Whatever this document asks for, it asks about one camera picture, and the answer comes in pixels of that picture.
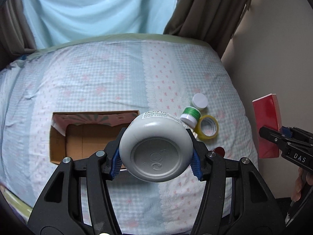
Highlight red cosmetics box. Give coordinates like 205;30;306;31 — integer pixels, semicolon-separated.
253;93;282;159

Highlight red silver jar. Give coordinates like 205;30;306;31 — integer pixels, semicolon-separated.
213;146;225;158

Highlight yellow tape roll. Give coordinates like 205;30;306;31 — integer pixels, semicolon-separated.
194;115;219;141

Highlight white cap pill bottle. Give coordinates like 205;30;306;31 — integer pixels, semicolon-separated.
192;93;208;111

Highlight green label white jar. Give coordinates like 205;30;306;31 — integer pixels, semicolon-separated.
180;107;201;129

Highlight white round plastic bottle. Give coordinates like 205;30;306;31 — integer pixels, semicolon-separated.
119;111;194;183

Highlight person right hand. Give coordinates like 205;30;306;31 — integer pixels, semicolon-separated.
291;168;313;202

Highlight open cardboard box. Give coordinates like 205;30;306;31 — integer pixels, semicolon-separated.
49;110;140;165

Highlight dark brown curtain right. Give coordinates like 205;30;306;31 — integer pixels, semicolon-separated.
163;0;251;57

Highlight dark brown curtain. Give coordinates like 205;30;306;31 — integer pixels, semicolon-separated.
1;0;37;69
163;0;251;57

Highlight checkered floral bed quilt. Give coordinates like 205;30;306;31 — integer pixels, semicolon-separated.
1;35;257;219

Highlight dark brown curtain left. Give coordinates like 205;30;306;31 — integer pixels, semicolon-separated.
1;0;37;69

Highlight light blue sheer curtain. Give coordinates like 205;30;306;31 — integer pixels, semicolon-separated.
22;0;177;49

